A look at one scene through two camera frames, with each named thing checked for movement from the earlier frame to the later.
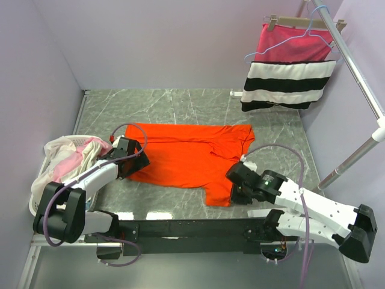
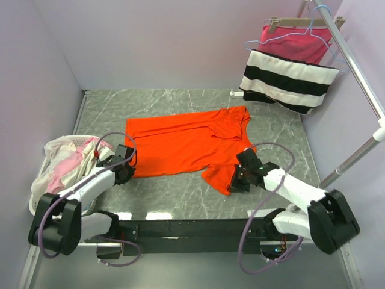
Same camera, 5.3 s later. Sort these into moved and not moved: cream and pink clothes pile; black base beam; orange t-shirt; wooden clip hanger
Moved: orange t-shirt
Not moved: black base beam; wooden clip hanger; cream and pink clothes pile
